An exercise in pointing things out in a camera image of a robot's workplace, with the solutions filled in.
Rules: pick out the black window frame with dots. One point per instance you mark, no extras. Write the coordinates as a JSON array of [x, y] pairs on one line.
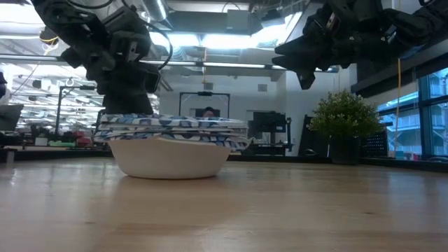
[[385, 78]]

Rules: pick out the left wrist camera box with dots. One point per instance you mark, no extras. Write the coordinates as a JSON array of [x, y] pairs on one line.
[[127, 38]]

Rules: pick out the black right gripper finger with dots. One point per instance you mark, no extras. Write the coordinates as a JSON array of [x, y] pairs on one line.
[[304, 66], [301, 47]]

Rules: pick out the blue white patterned paper bowl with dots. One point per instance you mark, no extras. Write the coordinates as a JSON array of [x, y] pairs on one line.
[[168, 161], [157, 120]]

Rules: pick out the green flat item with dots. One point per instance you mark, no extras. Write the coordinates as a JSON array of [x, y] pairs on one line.
[[61, 143]]

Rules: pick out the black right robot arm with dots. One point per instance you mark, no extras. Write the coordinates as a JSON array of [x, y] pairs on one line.
[[420, 24]]

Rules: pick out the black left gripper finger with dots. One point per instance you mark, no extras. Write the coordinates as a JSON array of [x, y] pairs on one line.
[[127, 105]]

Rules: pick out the black flat panel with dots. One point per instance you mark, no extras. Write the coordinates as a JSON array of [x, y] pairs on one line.
[[308, 140]]

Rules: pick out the black equipment station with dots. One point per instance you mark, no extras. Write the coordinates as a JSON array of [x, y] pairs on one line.
[[267, 122]]

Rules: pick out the small white box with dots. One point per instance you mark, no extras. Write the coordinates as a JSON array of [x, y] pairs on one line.
[[41, 141]]

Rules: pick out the red storage items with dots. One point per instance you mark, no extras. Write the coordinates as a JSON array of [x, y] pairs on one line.
[[82, 140]]

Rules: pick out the silver ventilation duct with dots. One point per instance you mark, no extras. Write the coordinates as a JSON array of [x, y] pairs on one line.
[[155, 8]]

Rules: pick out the black rectangular rig frame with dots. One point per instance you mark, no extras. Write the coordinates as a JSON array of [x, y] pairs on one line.
[[204, 93]]

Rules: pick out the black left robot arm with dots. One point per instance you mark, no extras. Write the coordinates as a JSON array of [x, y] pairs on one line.
[[66, 17]]

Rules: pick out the small potted green plant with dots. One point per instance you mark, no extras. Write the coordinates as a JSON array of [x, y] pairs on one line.
[[344, 115]]

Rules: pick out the person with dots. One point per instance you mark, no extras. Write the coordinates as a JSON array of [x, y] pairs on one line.
[[209, 112]]

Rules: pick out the black perforated panel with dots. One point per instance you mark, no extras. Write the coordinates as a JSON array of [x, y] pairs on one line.
[[376, 144]]

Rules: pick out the dark computer monitor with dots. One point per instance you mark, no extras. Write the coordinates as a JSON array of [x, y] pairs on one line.
[[10, 117]]

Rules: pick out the black rig stand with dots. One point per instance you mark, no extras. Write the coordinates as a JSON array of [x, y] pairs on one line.
[[58, 112]]

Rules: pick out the grey ceiling unit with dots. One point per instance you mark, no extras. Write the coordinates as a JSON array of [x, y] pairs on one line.
[[238, 19]]

